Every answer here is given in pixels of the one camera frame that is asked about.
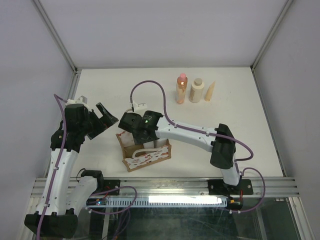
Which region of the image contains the slotted cable duct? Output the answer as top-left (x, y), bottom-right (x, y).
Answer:
top-left (86, 195), bottom-right (227, 208)

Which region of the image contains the cream bottle with round cap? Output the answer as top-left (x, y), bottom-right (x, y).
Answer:
top-left (189, 78), bottom-right (205, 103)

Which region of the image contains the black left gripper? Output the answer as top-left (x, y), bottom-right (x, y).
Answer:
top-left (79, 102), bottom-right (118, 139)

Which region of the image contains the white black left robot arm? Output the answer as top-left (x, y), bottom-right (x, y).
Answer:
top-left (24, 100), bottom-right (118, 239)

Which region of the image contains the burlap cat print canvas bag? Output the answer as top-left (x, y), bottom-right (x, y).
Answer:
top-left (116, 130), bottom-right (172, 173)

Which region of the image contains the tan cone shaped tube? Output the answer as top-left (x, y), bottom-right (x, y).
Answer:
top-left (204, 81), bottom-right (216, 102)

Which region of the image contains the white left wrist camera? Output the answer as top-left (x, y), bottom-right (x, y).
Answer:
top-left (65, 95), bottom-right (88, 106)

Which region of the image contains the orange bottle with pink cap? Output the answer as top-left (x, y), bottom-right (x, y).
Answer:
top-left (175, 73), bottom-right (188, 104)

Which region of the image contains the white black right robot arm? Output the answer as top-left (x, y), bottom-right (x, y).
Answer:
top-left (118, 110), bottom-right (242, 194)

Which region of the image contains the white frosted rectangular bottle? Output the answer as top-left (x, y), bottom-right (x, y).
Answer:
top-left (143, 141), bottom-right (155, 149)

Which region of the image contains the aluminium enclosure frame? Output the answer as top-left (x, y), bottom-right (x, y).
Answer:
top-left (17, 0), bottom-right (313, 240)

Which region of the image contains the aluminium mounting rail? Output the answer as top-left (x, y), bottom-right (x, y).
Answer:
top-left (31, 176), bottom-right (301, 201)

